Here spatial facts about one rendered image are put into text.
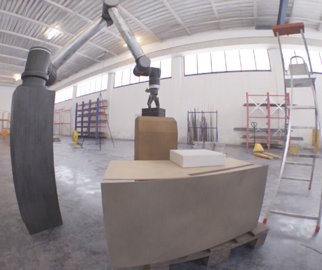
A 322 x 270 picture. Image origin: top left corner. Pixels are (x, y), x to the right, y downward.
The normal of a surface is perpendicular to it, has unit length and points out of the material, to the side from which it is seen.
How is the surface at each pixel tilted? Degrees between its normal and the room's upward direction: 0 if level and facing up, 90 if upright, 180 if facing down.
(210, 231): 90
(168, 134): 90
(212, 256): 90
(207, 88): 90
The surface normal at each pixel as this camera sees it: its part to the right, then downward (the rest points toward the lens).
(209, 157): 0.22, 0.03
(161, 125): 0.22, -0.34
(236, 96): -0.49, 0.00
